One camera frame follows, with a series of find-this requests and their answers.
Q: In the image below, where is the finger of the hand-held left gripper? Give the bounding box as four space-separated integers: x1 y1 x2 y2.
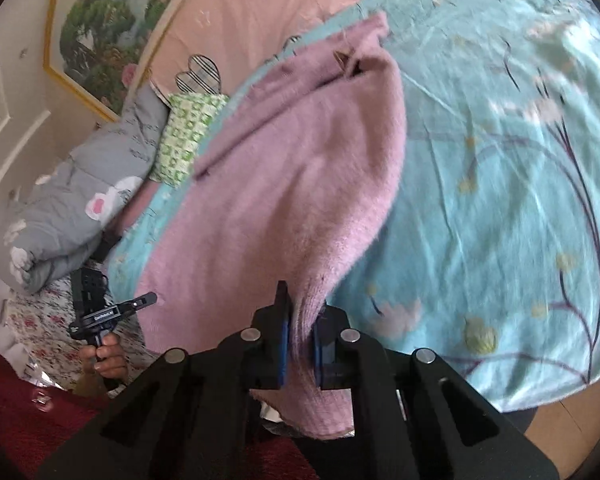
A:
116 291 158 314

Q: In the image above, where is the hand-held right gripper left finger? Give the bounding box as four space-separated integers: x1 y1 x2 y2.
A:
35 281 294 480

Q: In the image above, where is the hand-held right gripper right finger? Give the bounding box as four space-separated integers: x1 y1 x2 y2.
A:
310 305 561 480

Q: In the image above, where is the mauve knitted sweater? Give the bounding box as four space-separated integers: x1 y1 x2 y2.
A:
139 10 408 441

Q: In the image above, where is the person's left hand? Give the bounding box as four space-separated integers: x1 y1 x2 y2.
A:
77 332 129 382

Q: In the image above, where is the floral bedsheet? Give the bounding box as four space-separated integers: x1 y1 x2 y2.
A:
5 275 157 397

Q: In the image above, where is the pink sheet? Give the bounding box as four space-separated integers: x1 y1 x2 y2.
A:
116 180 157 233

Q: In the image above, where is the grey lettered pillow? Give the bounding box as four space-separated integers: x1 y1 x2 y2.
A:
0 82 171 293

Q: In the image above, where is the dark red rug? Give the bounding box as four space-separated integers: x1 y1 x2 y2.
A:
0 345 321 480

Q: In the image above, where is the green checked pillow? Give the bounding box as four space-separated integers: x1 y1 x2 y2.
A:
150 91 231 186

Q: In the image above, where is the turquoise floral blanket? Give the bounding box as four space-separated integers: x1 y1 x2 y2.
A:
105 0 600 411

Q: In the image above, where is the gold framed landscape painting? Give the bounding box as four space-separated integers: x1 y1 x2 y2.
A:
42 0 216 123

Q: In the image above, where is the pink quilt with plaid hearts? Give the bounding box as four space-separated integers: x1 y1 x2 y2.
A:
147 0 421 106

